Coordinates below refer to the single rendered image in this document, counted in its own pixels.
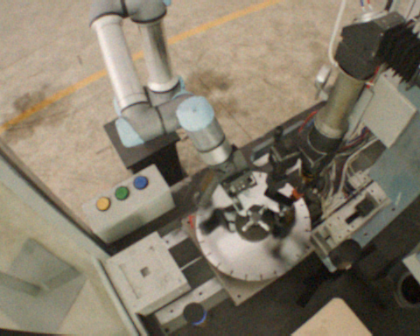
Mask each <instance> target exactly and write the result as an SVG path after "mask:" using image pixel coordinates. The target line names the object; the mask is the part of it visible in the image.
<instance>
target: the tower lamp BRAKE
mask: <svg viewBox="0 0 420 336"><path fill-rule="evenodd" d="M183 318H184V319H185V321H186V322H187V323H191V324H200V323H201V322H202V321H203V320H204V319H205V318H206V310H205V309H204V307H203V305H202V304H200V303H198V302H191V303H189V304H187V305H186V306H185V307H184V310H183Z"/></svg>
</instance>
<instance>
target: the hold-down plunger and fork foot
mask: <svg viewBox="0 0 420 336"><path fill-rule="evenodd" d="M263 195H264V196H266V197H267V198H269V199H271V200H273V201H275V202H276V203H278V208H279V210H280V212H281V213H282V212H283V211H284V208H285V207H286V208H287V210H291V207H292V206H293V204H294V202H295V200H294V199H292V198H290V197H288V196H286V195H284V194H283V193H281V192H279V191H276V192H273V193H272V192H270V189H269V188H268V187H267V188H266V190H265V192H264V194H263Z"/></svg>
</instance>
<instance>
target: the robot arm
mask: <svg viewBox="0 0 420 336"><path fill-rule="evenodd" d="M171 5H172V0H93V1H92V3H91V4H90V10H89V13H88V23H89V28H90V30H91V31H90V32H91V33H92V34H93V36H96V37H97V42H98V44H99V48H100V50H101V56H102V57H103V60H104V61H103V62H104V65H105V67H106V68H107V74H108V77H109V79H110V84H111V87H112V89H113V91H114V93H115V96H114V100H113V102H114V105H115V111H116V113H117V114H118V115H119V116H118V118H119V119H117V120H116V121H115V125H116V127H117V130H118V133H119V135H120V138H121V139H122V142H123V144H124V145H125V146H128V147H130V146H136V147H140V146H145V145H147V144H149V143H151V142H152V141H153V140H154V139H155V138H157V137H161V136H163V135H167V134H168V133H169V132H172V131H175V130H180V129H183V128H184V130H185V131H186V133H187V135H188V136H189V138H190V140H191V141H192V144H193V145H194V147H195V149H197V150H198V152H199V154H200V155H201V158H202V160H203V162H204V163H205V164H206V166H207V167H208V170H207V171H206V174H205V176H204V178H203V179H202V181H201V182H200V184H199V186H198V188H197V190H195V192H194V193H193V195H192V201H193V202H194V204H196V206H197V207H202V208H205V207H206V205H207V203H208V201H209V200H210V199H211V197H212V194H213V193H214V192H215V190H216V189H217V187H218V185H221V187H222V189H223V190H224V192H225V193H226V195H227V197H228V198H229V199H230V200H231V202H232V204H233V205H234V208H236V209H237V211H238V213H239V214H241V215H244V216H245V215H247V214H246V211H247V210H248V209H249V208H250V207H251V206H252V205H253V204H254V203H255V202H256V196H249V195H250V193H251V191H250V190H249V188H250V189H251V188H253V187H255V186H258V183H257V181H256V178H254V175H253V173H252V171H251V170H250V169H249V167H248V165H247V163H246V161H245V159H244V157H243V155H242V152H241V150H240V149H239V148H238V147H237V146H236V145H235V143H232V144H231V145H230V144H229V142H228V140H227V137H226V135H225V133H224V131H223V129H222V127H221V125H220V123H219V121H218V119H217V117H216V115H215V114H214V111H213V108H212V107H211V105H210V104H209V103H208V101H207V99H206V98H205V97H203V96H197V95H195V94H193V93H191V92H187V91H186V89H185V85H184V82H183V80H182V78H181V77H180V76H179V75H177V74H176V73H175V72H173V71H172V70H173V67H172V59H171V55H170V51H169V47H168V43H167V39H168V38H167V35H166V30H165V24H164V18H165V17H166V15H167V8H166V7H170V6H171ZM125 18H130V21H131V22H132V23H133V24H137V27H136V28H137V29H138V33H139V35H140V41H141V44H142V48H143V55H144V58H145V61H146V64H147V67H148V74H149V77H148V78H147V85H144V86H143V85H142V83H141V81H140V79H139V77H138V72H137V68H136V67H135V64H134V62H133V57H132V56H131V53H130V49H129V46H128V43H127V41H126V39H125V35H124V33H123V30H122V28H123V25H124V22H123V20H124V19H125ZM250 175H252V178H253V180H254V181H255V182H254V183H253V184H250V183H252V182H253V180H252V178H251V177H250Z"/></svg>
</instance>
